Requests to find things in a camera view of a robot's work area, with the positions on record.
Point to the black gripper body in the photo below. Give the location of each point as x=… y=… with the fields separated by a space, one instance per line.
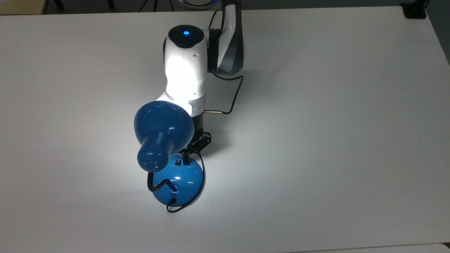
x=199 y=124

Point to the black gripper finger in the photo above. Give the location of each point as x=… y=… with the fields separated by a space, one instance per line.
x=203 y=141

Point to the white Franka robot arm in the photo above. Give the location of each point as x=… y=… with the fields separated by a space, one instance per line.
x=184 y=70

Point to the blue gooseneck desk lamp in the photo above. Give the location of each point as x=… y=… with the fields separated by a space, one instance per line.
x=161 y=123

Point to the thin black tripod legs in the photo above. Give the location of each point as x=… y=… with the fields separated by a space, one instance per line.
x=154 y=4

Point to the black stand leg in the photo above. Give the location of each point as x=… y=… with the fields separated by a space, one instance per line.
x=110 y=3
x=59 y=4

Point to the tan wooden board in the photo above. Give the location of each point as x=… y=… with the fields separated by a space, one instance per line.
x=21 y=6

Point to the black corner clamp mount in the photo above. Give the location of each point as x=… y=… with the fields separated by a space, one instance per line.
x=415 y=10

